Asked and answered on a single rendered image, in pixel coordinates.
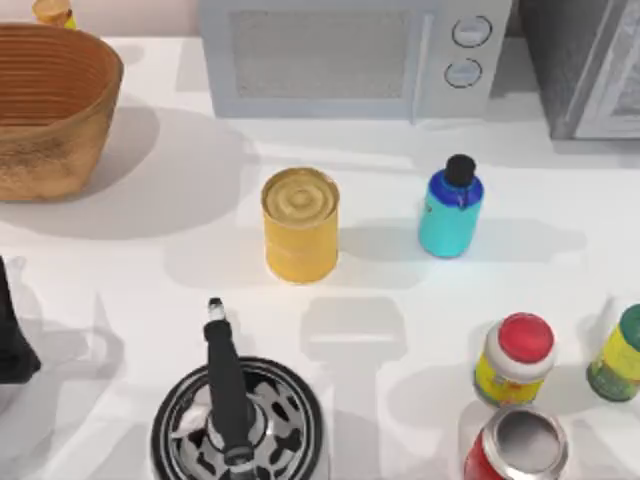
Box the yellow can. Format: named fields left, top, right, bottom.
left=261, top=167, right=341, bottom=286

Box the teal bottle with black cap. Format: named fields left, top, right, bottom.
left=417, top=154, right=485, bottom=260

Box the pale microwave oven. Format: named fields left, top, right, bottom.
left=197, top=0, right=513, bottom=126

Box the black and white pan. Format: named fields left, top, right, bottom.
left=151, top=296, right=332, bottom=480

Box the microwave knob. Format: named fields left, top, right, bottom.
left=451, top=15, right=494, bottom=49
left=443, top=57, right=484, bottom=90

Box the red lidded yellow label jar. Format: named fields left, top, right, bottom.
left=473, top=312, right=557, bottom=409

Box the red and silver can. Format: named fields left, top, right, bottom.
left=462, top=406, right=570, bottom=480

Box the brown woven basket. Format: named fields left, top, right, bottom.
left=0, top=23, right=125, bottom=203

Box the green lidded yellow label jar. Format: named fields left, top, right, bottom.
left=585, top=303, right=640, bottom=403

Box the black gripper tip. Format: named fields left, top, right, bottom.
left=0, top=255, right=43, bottom=385

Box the yellow orange bottle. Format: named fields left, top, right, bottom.
left=32, top=0, right=79, bottom=31

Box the microwave door handle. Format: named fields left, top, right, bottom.
left=411, top=13, right=435, bottom=126

